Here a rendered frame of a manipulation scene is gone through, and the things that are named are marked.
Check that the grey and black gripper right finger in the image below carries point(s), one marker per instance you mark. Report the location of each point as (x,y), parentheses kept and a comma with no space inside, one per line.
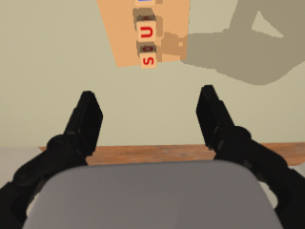
(235,144)

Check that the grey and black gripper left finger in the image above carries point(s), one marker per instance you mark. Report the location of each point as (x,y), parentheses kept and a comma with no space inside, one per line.
(63,152)

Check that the tan wooden letter block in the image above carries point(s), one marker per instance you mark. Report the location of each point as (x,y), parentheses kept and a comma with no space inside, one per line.
(146,28)
(144,3)
(148,57)

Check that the orange flat mat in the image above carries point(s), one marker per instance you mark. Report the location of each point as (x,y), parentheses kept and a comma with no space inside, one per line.
(172,21)

